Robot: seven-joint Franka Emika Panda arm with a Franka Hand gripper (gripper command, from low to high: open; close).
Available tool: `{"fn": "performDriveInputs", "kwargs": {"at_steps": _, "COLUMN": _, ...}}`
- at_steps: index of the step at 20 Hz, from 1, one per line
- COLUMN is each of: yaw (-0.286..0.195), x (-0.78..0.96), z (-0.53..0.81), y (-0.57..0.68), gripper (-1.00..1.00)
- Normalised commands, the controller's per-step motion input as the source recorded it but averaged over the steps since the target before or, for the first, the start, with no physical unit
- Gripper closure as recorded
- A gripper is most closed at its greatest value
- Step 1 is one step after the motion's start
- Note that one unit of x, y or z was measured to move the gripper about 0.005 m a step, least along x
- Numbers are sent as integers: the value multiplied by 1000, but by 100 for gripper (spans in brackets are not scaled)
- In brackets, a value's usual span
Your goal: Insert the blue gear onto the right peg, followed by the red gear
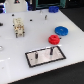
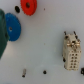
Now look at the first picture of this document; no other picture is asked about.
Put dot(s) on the red gear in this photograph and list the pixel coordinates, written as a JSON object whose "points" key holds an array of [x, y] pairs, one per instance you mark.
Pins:
{"points": [[54, 39]]}

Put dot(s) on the blue gear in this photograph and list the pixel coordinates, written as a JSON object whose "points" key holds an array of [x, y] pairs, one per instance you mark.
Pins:
{"points": [[60, 30]]}

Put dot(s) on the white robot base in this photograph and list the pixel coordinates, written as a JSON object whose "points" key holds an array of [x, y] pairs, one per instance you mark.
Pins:
{"points": [[15, 6]]}

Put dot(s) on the right metal peg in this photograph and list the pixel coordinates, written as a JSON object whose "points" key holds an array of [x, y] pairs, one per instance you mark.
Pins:
{"points": [[51, 51]]}

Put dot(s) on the beige connector block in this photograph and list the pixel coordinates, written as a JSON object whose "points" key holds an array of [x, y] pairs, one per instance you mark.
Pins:
{"points": [[18, 27]]}

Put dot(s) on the small blue object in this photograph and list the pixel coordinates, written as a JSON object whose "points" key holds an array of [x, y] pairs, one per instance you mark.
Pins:
{"points": [[53, 9]]}

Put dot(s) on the black framed peg base plate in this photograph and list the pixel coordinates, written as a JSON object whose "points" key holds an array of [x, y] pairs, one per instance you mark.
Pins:
{"points": [[44, 56]]}

